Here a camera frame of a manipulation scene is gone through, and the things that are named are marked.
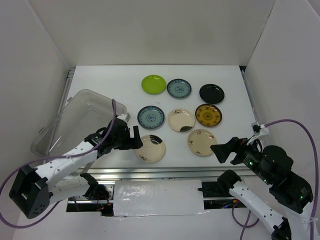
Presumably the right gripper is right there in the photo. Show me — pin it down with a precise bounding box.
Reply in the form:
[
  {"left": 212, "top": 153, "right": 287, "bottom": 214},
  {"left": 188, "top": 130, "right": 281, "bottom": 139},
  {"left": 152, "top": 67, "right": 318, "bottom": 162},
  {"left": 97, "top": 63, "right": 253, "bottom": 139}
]
[{"left": 209, "top": 132, "right": 273, "bottom": 182}]

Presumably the cream plate with black patch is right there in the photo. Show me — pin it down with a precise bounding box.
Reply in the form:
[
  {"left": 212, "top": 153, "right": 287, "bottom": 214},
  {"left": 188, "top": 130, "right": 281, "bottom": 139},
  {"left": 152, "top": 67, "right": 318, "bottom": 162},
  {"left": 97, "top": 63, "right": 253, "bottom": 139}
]
[{"left": 134, "top": 134, "right": 166, "bottom": 164}]

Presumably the cream plate with small motifs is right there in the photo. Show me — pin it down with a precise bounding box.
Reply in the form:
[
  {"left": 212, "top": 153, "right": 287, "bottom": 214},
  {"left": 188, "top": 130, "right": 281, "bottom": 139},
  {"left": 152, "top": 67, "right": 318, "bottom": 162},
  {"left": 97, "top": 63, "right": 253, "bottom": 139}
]
[{"left": 187, "top": 129, "right": 218, "bottom": 157}]

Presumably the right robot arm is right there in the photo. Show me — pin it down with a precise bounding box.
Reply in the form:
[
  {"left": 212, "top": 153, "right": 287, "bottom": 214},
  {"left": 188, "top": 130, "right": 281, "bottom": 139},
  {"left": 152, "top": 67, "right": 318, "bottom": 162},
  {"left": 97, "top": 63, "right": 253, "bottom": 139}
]
[{"left": 210, "top": 137, "right": 320, "bottom": 240}]

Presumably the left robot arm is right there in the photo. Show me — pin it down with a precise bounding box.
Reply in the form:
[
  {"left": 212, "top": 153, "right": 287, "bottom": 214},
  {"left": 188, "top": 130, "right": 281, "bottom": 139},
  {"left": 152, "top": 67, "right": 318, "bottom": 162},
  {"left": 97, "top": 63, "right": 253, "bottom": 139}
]
[{"left": 9, "top": 118, "right": 143, "bottom": 219}]

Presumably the clear plastic bin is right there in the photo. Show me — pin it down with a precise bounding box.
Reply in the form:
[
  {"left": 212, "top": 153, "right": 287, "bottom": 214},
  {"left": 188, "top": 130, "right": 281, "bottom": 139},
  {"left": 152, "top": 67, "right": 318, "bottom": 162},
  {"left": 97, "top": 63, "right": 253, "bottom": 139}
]
[{"left": 31, "top": 89, "right": 113, "bottom": 158}]

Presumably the blue patterned plate near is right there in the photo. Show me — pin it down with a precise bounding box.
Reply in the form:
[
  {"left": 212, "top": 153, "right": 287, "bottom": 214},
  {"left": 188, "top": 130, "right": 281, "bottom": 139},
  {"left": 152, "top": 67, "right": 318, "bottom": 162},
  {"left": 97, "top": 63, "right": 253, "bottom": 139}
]
[{"left": 137, "top": 105, "right": 165, "bottom": 130}]

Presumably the blue patterned plate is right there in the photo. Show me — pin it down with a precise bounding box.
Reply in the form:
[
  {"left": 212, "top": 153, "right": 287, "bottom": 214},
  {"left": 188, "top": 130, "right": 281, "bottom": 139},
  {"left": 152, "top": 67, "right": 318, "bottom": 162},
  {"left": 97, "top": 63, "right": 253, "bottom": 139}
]
[
  {"left": 137, "top": 105, "right": 165, "bottom": 130},
  {"left": 166, "top": 78, "right": 192, "bottom": 99}
]

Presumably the yellow brown patterned plate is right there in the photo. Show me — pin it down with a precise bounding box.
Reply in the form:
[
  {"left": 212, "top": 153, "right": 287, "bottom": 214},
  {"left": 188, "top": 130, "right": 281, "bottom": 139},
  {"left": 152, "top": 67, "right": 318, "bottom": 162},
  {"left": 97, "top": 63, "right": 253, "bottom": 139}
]
[{"left": 195, "top": 103, "right": 223, "bottom": 128}]

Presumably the cream plate with flower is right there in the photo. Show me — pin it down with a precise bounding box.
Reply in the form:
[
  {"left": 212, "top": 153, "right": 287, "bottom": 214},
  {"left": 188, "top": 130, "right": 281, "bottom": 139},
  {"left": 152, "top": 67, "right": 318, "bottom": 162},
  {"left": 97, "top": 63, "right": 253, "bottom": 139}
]
[{"left": 167, "top": 108, "right": 196, "bottom": 133}]

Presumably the green plate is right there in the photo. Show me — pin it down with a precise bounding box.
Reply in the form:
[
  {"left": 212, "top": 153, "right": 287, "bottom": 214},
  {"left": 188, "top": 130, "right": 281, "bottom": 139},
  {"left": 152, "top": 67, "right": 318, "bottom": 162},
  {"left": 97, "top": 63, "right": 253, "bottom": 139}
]
[{"left": 141, "top": 74, "right": 167, "bottom": 95}]

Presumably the blue patterned plate far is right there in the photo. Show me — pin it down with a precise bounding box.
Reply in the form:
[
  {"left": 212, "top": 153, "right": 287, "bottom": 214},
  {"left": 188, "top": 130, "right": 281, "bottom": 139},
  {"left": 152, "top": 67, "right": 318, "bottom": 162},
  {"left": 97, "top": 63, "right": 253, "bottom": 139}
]
[{"left": 166, "top": 78, "right": 192, "bottom": 99}]

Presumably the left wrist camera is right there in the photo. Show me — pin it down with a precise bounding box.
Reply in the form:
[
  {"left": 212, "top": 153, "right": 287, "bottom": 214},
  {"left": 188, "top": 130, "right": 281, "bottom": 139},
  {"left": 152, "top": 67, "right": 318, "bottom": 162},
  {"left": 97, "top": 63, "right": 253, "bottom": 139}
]
[{"left": 117, "top": 112, "right": 131, "bottom": 124}]

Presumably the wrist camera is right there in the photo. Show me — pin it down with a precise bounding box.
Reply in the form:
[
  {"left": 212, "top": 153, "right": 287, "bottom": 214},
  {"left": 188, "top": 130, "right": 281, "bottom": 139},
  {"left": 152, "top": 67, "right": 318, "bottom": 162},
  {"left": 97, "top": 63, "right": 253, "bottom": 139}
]
[
  {"left": 117, "top": 112, "right": 131, "bottom": 124},
  {"left": 246, "top": 122, "right": 270, "bottom": 146}
]

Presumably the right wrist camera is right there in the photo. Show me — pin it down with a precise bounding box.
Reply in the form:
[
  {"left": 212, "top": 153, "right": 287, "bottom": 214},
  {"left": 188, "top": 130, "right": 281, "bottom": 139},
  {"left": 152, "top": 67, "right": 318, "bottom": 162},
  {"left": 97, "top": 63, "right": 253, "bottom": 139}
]
[{"left": 246, "top": 122, "right": 270, "bottom": 146}]

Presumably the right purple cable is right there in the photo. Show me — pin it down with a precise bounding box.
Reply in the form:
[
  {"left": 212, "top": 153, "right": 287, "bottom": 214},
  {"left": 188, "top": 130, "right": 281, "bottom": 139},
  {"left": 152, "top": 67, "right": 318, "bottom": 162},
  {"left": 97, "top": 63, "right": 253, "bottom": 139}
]
[{"left": 232, "top": 118, "right": 320, "bottom": 240}]

